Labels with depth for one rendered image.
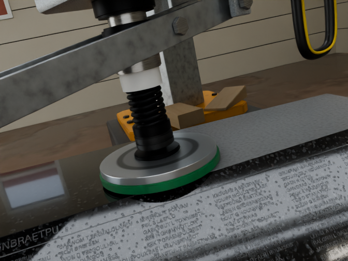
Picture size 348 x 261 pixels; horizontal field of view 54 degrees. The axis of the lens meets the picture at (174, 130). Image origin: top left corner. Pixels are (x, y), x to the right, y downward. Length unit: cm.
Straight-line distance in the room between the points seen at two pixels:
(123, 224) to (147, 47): 27
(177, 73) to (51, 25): 540
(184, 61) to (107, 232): 101
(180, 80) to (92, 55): 97
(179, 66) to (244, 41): 586
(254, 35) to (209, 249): 690
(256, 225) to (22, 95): 38
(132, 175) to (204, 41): 647
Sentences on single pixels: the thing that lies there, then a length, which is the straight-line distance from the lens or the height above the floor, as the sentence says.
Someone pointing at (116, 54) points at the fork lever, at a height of 108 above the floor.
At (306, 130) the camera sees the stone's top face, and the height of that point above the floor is 87.
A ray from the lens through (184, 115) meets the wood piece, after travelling 117.
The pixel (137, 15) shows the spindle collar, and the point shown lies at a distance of 57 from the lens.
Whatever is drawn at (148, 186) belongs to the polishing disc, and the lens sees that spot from 53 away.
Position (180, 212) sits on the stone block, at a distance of 55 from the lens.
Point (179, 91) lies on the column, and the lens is 142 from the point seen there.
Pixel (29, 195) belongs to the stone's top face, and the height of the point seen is 87.
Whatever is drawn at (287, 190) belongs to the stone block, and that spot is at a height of 82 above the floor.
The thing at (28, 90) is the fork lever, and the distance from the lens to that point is 44.
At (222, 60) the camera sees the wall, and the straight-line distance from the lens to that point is 709.
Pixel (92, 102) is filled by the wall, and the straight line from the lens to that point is 672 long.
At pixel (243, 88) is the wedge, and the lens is 146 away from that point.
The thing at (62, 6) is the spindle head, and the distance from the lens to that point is 58.
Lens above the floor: 110
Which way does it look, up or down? 16 degrees down
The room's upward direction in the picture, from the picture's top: 12 degrees counter-clockwise
